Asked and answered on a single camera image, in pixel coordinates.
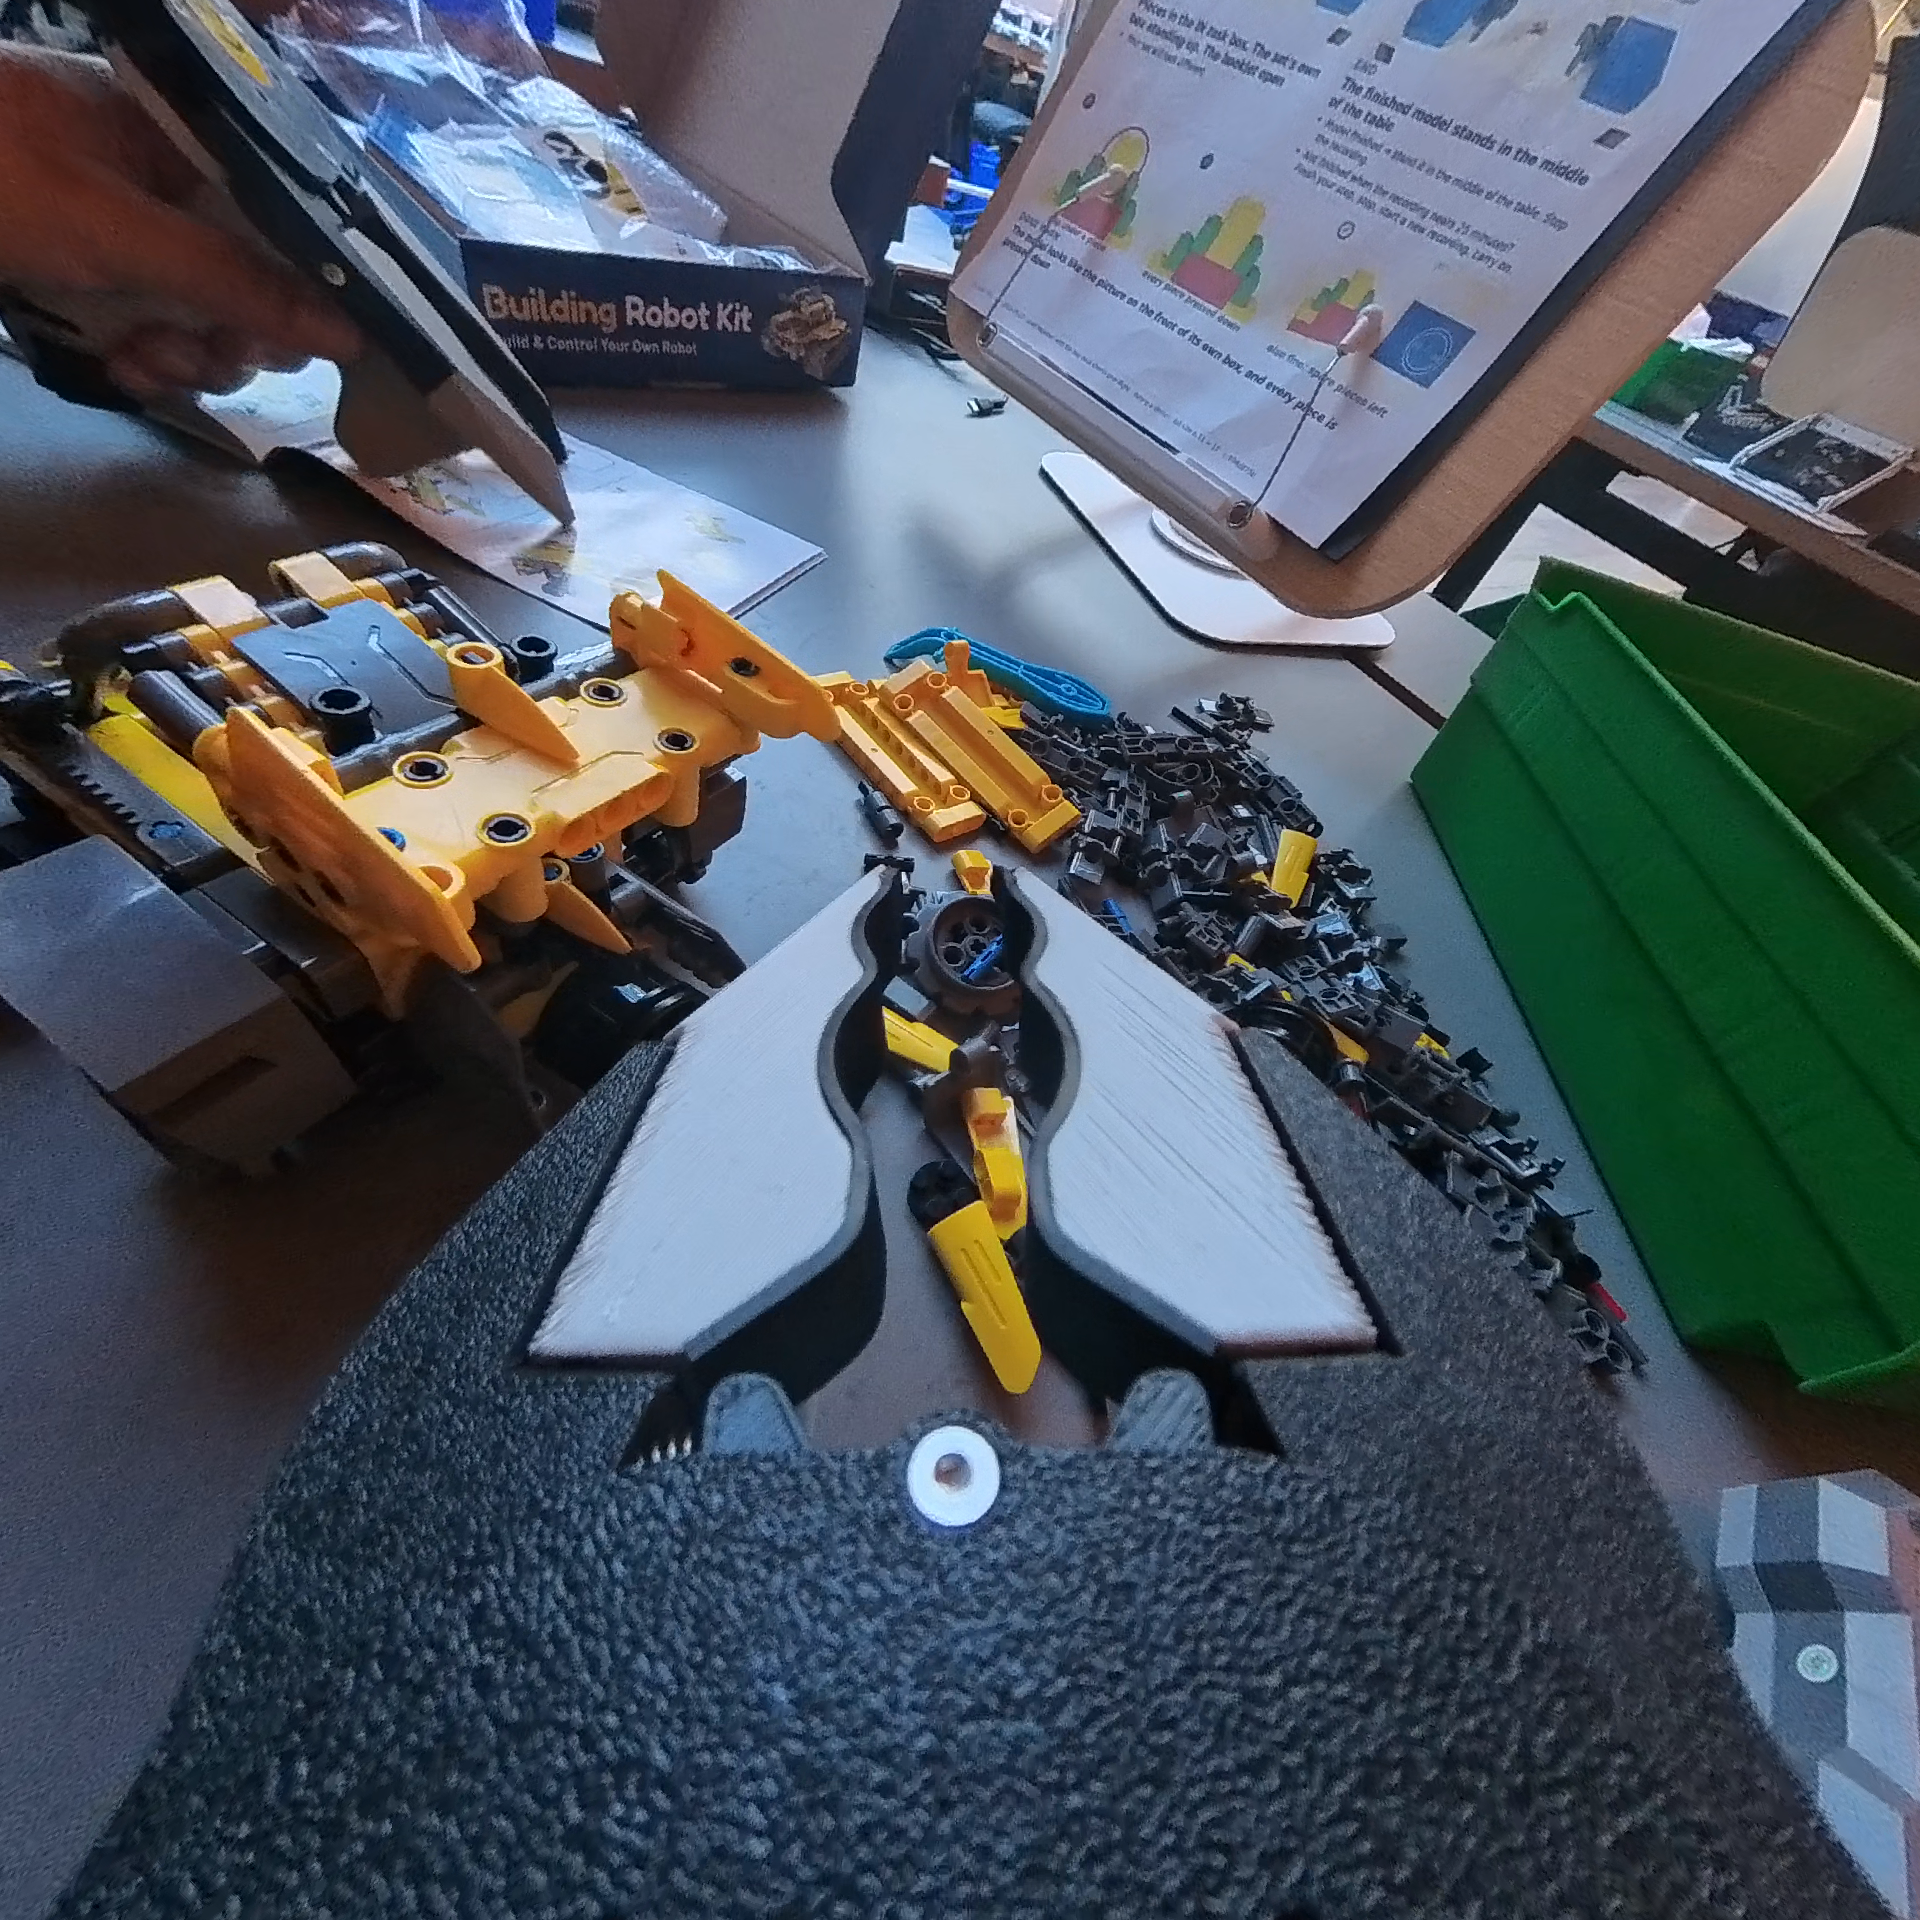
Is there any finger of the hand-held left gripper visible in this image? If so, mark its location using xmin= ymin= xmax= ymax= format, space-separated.
xmin=315 ymin=227 xmax=578 ymax=534

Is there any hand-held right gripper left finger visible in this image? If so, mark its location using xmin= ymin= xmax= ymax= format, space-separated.
xmin=526 ymin=865 xmax=924 ymax=1377

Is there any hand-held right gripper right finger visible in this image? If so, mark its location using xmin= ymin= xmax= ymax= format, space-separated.
xmin=977 ymin=865 xmax=1387 ymax=1435

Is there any yellow holed brick assembly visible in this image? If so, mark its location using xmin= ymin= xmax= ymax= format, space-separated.
xmin=211 ymin=564 xmax=848 ymax=984

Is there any yellow grey brick toy vehicle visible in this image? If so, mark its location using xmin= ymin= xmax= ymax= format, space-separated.
xmin=0 ymin=542 xmax=752 ymax=1177

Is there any grey desk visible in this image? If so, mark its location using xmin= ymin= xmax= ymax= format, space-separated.
xmin=0 ymin=300 xmax=1920 ymax=1920

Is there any person's left hand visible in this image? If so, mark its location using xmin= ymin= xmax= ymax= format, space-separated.
xmin=0 ymin=41 xmax=357 ymax=412

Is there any dark blue kit box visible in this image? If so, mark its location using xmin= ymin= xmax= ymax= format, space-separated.
xmin=285 ymin=15 xmax=877 ymax=400

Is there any yellow curved brick piece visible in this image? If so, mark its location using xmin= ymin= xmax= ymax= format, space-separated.
xmin=956 ymin=1081 xmax=1031 ymax=1239

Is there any yellow pointed brick piece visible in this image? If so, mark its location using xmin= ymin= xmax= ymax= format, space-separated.
xmin=905 ymin=1165 xmax=1046 ymax=1400

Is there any white instruction booklet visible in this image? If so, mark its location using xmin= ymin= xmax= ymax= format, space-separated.
xmin=166 ymin=363 xmax=828 ymax=628

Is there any pile of grey brick parts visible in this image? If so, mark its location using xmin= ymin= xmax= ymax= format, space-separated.
xmin=856 ymin=691 xmax=1654 ymax=1382

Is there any yellow brick panel assembly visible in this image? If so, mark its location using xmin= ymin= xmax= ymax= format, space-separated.
xmin=818 ymin=640 xmax=1088 ymax=857

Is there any blue brick separator tool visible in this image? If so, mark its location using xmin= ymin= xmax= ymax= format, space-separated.
xmin=877 ymin=622 xmax=1119 ymax=721

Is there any green plastic bin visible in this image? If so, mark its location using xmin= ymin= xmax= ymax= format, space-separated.
xmin=1411 ymin=563 xmax=1920 ymax=1408

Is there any wooden document stand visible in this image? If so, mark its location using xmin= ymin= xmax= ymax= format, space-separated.
xmin=946 ymin=0 xmax=1886 ymax=654

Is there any grey brick hub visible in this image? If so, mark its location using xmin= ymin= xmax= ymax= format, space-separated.
xmin=1705 ymin=1465 xmax=1920 ymax=1877

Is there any printed instruction sheet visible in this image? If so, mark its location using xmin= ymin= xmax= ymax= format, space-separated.
xmin=961 ymin=0 xmax=1831 ymax=556

